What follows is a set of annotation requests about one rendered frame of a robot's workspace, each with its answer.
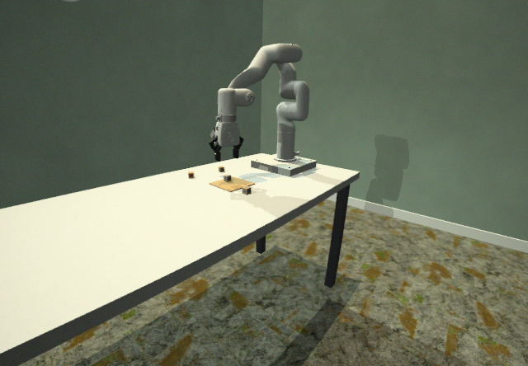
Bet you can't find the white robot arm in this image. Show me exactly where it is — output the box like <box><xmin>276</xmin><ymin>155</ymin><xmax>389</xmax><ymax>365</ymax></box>
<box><xmin>215</xmin><ymin>44</ymin><xmax>309</xmax><ymax>162</ymax></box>

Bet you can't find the tan flat mat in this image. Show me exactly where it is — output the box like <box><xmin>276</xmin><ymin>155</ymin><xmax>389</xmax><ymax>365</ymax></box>
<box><xmin>209</xmin><ymin>176</ymin><xmax>255</xmax><ymax>192</ymax></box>

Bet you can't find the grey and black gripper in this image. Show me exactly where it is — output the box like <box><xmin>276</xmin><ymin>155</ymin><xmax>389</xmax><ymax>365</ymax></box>
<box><xmin>209</xmin><ymin>121</ymin><xmax>243</xmax><ymax>162</ymax></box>

